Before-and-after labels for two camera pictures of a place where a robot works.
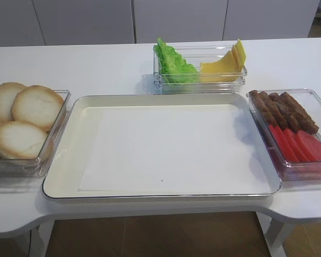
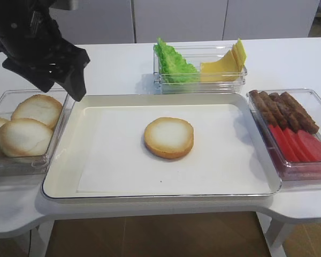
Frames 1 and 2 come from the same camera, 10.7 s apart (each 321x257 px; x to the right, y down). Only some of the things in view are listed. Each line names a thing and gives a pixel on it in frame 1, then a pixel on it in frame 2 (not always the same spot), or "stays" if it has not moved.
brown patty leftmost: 255,96 stays
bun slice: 1,99 → 168,137
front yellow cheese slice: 224,70 stays
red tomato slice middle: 297,145 stays
